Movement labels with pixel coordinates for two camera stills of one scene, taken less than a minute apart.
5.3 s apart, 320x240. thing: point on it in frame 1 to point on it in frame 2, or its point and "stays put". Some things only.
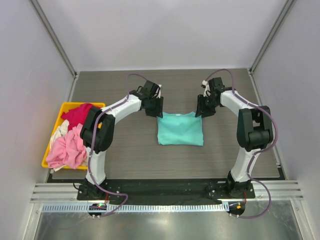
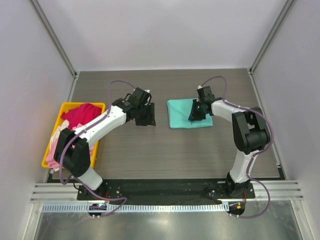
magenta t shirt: x=78 y=115 stays put
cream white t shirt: x=61 y=131 stays put
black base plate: x=165 y=190 stays put
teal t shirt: x=181 y=129 to x=179 y=111
